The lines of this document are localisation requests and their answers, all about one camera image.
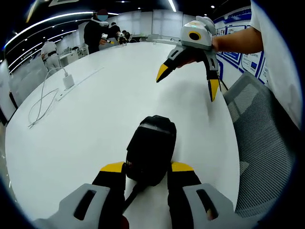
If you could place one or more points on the white charger block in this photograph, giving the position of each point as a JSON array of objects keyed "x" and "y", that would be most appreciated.
[{"x": 68, "y": 81}]

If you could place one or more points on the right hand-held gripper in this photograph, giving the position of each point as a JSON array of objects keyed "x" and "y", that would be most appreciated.
[{"x": 202, "y": 39}]

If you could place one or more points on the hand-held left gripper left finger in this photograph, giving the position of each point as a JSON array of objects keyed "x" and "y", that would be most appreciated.
[{"x": 95, "y": 202}]

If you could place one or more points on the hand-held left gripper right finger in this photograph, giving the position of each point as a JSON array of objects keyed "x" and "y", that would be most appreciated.
[{"x": 188, "y": 205}]

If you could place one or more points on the blue white wall poster board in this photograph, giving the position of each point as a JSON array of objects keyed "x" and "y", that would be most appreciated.
[{"x": 238, "y": 57}]

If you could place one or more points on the person's right forearm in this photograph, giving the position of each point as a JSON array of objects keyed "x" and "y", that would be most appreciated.
[{"x": 240, "y": 41}]

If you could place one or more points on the person's body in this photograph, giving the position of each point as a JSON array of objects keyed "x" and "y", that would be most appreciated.
[{"x": 274, "y": 52}]

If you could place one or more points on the grey mesh office chair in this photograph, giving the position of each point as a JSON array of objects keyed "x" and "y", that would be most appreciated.
[{"x": 259, "y": 143}]

